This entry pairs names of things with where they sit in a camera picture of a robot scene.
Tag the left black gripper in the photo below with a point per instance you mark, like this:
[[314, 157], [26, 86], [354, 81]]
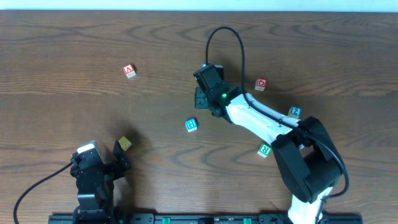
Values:
[[109, 168]]

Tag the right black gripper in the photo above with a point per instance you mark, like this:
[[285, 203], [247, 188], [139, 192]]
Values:
[[200, 99]]

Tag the red letter A block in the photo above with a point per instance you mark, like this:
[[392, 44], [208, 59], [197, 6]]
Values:
[[129, 70]]

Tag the blue number 2 block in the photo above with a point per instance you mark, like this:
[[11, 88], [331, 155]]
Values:
[[295, 112]]

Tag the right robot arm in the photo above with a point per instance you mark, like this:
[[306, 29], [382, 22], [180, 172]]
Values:
[[308, 161]]

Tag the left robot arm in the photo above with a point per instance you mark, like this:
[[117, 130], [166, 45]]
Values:
[[97, 206]]

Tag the yellow wooden block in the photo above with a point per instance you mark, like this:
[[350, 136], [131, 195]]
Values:
[[124, 143]]

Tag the blue letter H block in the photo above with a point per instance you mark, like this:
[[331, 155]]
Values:
[[191, 125]]

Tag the red letter O block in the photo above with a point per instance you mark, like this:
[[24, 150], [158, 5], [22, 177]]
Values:
[[261, 84]]

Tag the green letter R block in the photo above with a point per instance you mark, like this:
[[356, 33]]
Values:
[[264, 150]]

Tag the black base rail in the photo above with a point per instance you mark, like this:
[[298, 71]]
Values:
[[148, 218]]

